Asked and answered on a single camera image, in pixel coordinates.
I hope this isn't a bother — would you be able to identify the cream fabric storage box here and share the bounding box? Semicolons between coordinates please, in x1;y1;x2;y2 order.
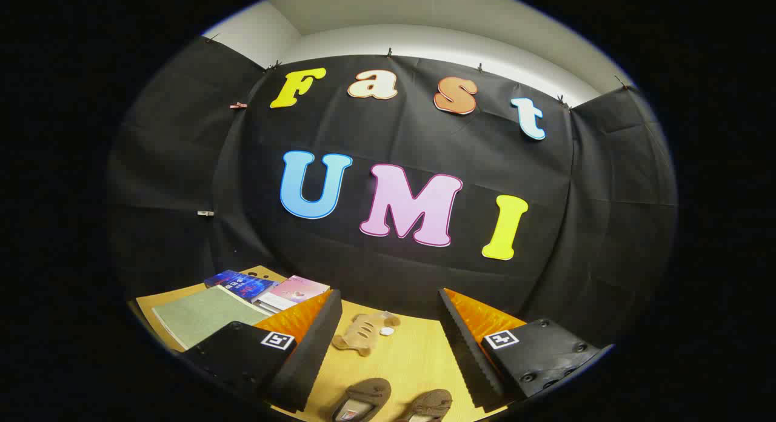
152;285;273;351

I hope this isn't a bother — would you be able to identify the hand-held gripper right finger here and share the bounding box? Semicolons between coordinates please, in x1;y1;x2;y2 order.
438;287;613;412

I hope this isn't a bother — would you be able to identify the blue book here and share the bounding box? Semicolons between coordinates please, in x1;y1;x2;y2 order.
204;269;278;303

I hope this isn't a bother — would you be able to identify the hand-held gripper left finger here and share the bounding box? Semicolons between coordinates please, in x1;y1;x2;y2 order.
182;289;343;414

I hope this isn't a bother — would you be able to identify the beige plush toy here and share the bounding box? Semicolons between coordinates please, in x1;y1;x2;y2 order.
331;312;401;357

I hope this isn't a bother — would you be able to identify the pink book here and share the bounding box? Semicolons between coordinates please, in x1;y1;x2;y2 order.
252;275;331;314

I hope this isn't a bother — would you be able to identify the brown fuzzy shoe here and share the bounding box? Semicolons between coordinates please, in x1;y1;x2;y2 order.
397;389;453;422
332;378;392;422

